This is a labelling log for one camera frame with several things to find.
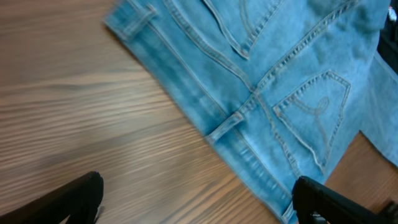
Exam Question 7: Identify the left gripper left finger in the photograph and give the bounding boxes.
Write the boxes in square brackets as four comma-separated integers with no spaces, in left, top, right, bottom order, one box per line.
[1,171,104,224]

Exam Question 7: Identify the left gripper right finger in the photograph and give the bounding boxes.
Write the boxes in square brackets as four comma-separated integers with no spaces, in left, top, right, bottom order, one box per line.
[292,176,397,224]

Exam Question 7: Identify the light blue denim jeans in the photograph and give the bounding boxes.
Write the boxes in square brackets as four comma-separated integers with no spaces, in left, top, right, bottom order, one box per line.
[104,0,397,223]

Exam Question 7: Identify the black printed garment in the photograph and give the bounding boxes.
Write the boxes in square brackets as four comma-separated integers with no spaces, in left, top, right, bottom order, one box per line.
[377,0,398,73]

